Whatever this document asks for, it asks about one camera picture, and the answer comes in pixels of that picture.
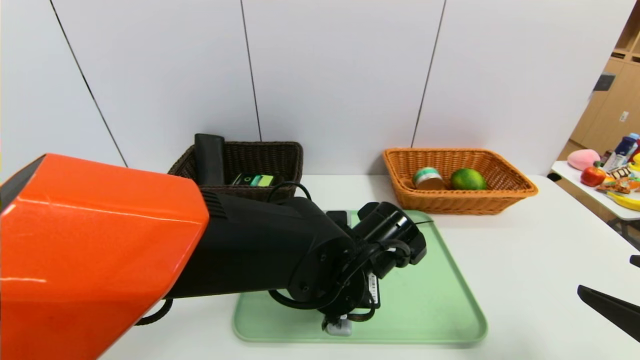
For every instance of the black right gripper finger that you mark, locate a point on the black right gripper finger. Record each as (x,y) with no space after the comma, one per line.
(615,310)
(636,260)

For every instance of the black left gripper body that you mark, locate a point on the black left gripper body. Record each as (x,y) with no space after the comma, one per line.
(373,291)

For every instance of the clear grey cutlery case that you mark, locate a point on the clear grey cutlery case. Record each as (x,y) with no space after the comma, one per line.
(340,330)

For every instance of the pull-tab tin can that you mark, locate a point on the pull-tab tin can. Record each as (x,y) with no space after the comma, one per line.
(428,179)

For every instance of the green lime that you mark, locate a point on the green lime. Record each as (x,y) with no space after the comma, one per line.
(468,179)

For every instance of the black pump bottle green label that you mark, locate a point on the black pump bottle green label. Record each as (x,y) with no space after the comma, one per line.
(255,180)

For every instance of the black fabric pouch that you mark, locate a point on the black fabric pouch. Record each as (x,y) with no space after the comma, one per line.
(210,160)

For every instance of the orange and black left arm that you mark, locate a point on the orange and black left arm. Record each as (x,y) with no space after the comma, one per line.
(250,245)

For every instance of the orange wicker basket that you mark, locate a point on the orange wicker basket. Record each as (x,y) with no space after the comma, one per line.
(450,202)

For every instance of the dark brown wicker basket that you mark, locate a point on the dark brown wicker basket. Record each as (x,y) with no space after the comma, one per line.
(280,160)

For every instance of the light green plastic tray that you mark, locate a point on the light green plastic tray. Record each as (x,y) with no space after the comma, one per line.
(425,300)

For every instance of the yellow banana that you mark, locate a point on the yellow banana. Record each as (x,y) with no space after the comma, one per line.
(627,203)

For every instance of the orange snack packet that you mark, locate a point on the orange snack packet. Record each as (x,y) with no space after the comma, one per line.
(620,186)

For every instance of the brown white striped pastry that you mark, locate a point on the brown white striped pastry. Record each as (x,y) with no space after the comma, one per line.
(620,173)

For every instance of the red toy apple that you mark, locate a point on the red toy apple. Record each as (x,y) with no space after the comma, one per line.
(592,177)

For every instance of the yellow toy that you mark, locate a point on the yellow toy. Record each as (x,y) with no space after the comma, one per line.
(636,162)

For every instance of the white package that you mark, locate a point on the white package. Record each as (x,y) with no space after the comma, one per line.
(612,162)

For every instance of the white side table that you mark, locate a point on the white side table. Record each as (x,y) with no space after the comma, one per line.
(575,177)

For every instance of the pink plush toy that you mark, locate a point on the pink plush toy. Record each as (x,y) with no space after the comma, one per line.
(582,160)

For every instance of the blue capped bottle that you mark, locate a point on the blue capped bottle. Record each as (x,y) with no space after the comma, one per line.
(625,146)

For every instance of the white cabinet label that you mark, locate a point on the white cabinet label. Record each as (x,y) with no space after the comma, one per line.
(623,117)

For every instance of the light wooden cabinet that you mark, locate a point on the light wooden cabinet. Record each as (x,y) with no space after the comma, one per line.
(615,110)

